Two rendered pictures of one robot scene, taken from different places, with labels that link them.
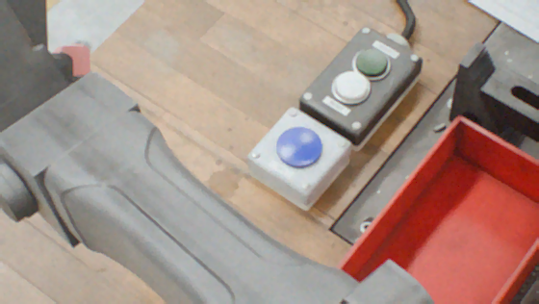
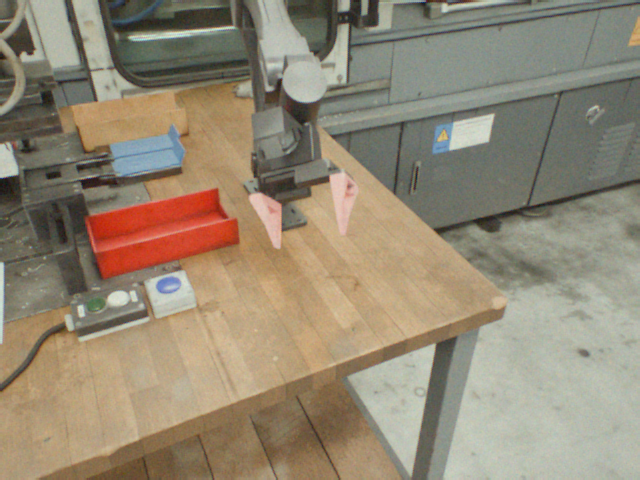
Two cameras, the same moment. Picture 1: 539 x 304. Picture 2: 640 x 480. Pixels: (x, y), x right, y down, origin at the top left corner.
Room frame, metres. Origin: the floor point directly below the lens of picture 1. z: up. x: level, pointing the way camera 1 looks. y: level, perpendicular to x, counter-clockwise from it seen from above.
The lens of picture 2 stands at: (1.04, 0.46, 1.54)
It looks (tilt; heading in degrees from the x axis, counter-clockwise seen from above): 38 degrees down; 204
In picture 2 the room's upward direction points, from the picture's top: straight up
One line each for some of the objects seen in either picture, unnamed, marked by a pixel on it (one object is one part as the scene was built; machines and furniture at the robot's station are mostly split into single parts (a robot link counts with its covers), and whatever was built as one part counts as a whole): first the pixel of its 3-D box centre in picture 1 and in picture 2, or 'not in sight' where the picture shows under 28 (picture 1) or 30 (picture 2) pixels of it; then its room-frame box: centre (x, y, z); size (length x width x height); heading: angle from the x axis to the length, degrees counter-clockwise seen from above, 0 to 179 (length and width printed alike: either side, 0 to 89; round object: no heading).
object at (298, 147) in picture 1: (298, 150); (169, 287); (0.51, -0.03, 0.93); 0.04 x 0.04 x 0.02
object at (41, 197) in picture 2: not in sight; (48, 174); (0.37, -0.39, 0.98); 0.20 x 0.10 x 0.01; 49
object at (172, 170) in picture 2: not in sight; (138, 159); (0.15, -0.37, 0.91); 0.17 x 0.16 x 0.02; 49
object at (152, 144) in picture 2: not in sight; (144, 140); (0.11, -0.38, 0.93); 0.15 x 0.07 x 0.03; 138
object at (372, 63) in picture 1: (371, 66); (97, 307); (0.59, -0.10, 0.93); 0.03 x 0.03 x 0.02
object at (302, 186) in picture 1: (299, 164); (171, 299); (0.51, -0.03, 0.90); 0.07 x 0.07 x 0.06; 49
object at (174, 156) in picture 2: not in sight; (148, 156); (0.17, -0.32, 0.93); 0.15 x 0.07 x 0.03; 139
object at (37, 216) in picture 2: not in sight; (55, 193); (0.37, -0.39, 0.94); 0.20 x 0.10 x 0.07; 49
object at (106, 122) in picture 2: not in sight; (131, 121); (0.03, -0.48, 0.93); 0.25 x 0.13 x 0.08; 139
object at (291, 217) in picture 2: not in sight; (273, 187); (0.18, -0.01, 0.94); 0.20 x 0.07 x 0.08; 49
